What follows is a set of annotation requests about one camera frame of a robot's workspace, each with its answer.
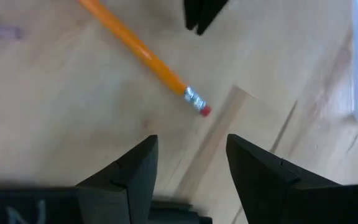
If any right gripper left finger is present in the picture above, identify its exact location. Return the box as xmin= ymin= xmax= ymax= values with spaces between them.
xmin=75 ymin=134 xmax=160 ymax=224

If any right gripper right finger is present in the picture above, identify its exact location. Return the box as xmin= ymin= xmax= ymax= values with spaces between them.
xmin=227 ymin=134 xmax=358 ymax=224

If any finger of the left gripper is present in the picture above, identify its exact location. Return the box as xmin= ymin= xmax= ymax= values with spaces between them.
xmin=196 ymin=0 xmax=229 ymax=36
xmin=183 ymin=0 xmax=205 ymax=31

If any orange pencil with eraser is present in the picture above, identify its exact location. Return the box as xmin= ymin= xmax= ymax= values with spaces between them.
xmin=78 ymin=0 xmax=213 ymax=118

